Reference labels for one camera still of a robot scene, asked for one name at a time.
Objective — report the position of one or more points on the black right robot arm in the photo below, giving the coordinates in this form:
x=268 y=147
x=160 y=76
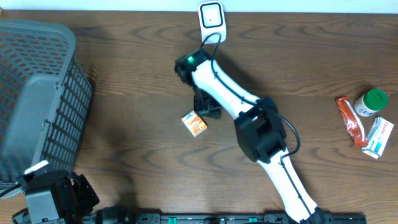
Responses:
x=259 y=130

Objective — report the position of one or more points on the white blue medicine box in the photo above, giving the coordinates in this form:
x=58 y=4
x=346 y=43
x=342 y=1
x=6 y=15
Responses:
x=378 y=137

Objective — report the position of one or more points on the green lid white jar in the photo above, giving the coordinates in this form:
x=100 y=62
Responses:
x=371 y=102

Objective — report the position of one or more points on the small orange snack packet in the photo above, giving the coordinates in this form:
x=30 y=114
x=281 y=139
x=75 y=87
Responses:
x=194 y=123

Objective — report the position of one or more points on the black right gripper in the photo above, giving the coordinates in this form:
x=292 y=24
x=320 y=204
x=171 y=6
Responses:
x=212 y=110

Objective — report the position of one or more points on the white barcode scanner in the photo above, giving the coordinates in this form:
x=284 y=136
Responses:
x=212 y=20

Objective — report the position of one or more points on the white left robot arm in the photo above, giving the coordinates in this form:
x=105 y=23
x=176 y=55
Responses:
x=57 y=196

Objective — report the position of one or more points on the grey plastic basket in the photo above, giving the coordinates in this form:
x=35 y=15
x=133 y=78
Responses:
x=45 y=99

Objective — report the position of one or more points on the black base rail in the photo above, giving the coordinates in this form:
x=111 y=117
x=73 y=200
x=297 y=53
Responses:
x=119 y=214

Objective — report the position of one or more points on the orange chocolate bar wrapper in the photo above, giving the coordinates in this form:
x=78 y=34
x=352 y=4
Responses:
x=353 y=124

